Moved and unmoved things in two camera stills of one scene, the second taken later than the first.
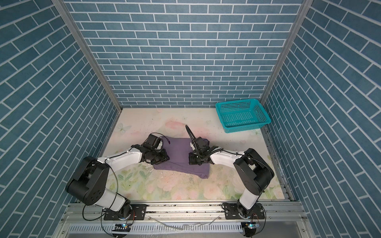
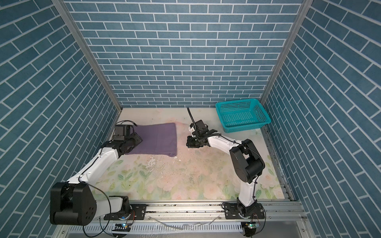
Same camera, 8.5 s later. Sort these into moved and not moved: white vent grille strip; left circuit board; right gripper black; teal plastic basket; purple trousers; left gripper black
Moved: purple trousers; right gripper black; left gripper black
Not moved: white vent grille strip; left circuit board; teal plastic basket
